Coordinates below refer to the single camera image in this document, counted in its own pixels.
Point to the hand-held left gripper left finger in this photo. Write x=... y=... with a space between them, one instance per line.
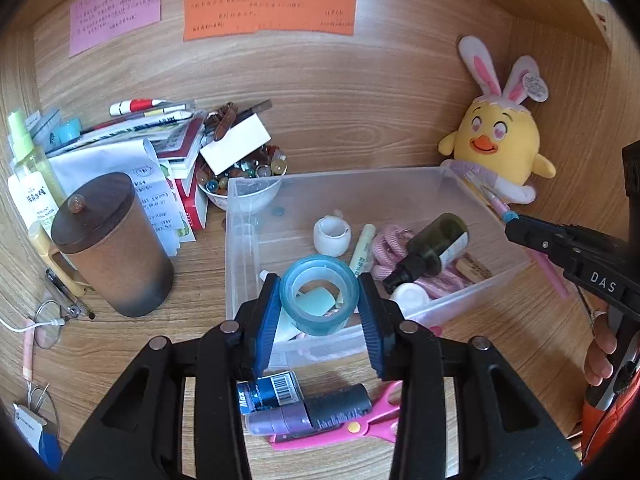
x=267 y=325

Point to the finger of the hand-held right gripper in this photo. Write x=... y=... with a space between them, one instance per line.
x=530 y=237
x=585 y=230

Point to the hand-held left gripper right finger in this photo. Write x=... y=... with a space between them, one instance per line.
x=372 y=325

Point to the pink pen with blue grip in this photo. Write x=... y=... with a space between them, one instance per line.
x=552 y=272

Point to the small pale tube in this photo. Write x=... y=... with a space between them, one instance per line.
x=362 y=250

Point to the dark green dropper bottle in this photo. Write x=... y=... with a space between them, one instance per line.
x=440 y=240

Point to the white bandage roll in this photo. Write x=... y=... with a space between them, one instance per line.
x=320 y=240

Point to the clear plastic storage box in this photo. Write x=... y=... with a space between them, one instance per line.
x=300 y=195

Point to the person's right hand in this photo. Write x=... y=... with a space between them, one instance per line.
x=600 y=345

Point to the white round lid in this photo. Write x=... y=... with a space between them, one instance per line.
x=410 y=296

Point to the pale teal eraser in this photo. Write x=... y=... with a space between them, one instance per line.
x=315 y=302

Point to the beige wooden tag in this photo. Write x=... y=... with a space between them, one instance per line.
x=475 y=267

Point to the pink scissors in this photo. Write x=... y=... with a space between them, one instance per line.
x=380 y=405

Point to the purple and black tube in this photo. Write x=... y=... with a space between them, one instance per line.
x=330 y=405

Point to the yellow chick plush toy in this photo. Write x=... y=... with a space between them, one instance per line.
x=495 y=145

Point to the white bowl of beads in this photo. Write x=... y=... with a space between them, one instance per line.
x=250 y=200

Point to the brown mug with lid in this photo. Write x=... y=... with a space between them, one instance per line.
x=120 y=260

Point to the white card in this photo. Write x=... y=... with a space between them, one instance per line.
x=235 y=145
x=27 y=427

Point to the white printed paper sheet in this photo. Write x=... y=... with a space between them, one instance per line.
x=150 y=180

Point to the stack of books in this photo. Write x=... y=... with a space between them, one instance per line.
x=180 y=145

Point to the black pen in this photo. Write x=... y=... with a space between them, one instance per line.
x=65 y=290

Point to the brown hair clip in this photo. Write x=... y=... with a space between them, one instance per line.
x=222 y=120

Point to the eyeglasses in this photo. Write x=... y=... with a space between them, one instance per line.
x=50 y=332

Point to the wooden shelf board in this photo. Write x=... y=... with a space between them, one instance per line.
x=575 y=0

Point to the pink pencil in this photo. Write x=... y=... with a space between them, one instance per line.
x=27 y=355

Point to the red and white marker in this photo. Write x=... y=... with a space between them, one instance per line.
x=135 y=106

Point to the light blue tape roll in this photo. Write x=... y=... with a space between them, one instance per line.
x=67 y=131

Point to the yellow spray bottle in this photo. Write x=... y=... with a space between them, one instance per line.
x=30 y=160

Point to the orange paper note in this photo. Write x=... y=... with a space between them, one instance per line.
x=270 y=15

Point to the pink paper note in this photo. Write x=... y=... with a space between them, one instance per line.
x=115 y=10

